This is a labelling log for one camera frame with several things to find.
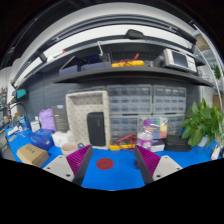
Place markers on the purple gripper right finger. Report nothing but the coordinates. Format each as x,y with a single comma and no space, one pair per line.
154,167

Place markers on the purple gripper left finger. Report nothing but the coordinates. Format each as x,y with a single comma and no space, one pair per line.
72,167

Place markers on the clear plastic water bottle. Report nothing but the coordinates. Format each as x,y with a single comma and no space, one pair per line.
145,135

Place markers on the beige ceramic cup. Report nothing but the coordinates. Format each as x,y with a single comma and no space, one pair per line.
69,148

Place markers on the red round coaster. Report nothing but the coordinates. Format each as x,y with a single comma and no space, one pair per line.
105,163

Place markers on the white small box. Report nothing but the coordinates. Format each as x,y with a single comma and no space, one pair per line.
61,138

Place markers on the black flat box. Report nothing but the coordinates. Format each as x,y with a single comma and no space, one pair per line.
176,143

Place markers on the blue cardboard box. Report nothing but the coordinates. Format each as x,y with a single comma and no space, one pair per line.
42,138

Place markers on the yellow tool with red leads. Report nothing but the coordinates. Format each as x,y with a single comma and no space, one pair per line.
125,143

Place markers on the brown cardboard box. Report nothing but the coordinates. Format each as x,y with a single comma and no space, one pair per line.
32,155

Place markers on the dark product box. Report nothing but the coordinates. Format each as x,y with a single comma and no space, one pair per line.
60,118

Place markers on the black rectangular speaker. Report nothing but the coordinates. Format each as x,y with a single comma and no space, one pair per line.
95,124

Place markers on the purple plastic bag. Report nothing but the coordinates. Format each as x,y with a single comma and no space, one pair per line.
46,119

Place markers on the white pegboard tray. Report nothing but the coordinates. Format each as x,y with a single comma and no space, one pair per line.
79,105

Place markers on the clear drawer organizer cabinet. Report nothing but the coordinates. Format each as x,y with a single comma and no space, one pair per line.
129,104

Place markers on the green potted plant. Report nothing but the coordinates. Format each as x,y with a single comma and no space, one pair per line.
203,121

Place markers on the grey upper shelf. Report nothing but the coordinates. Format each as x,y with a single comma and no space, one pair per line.
132,73

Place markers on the white oscilloscope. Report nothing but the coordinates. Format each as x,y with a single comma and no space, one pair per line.
179,60

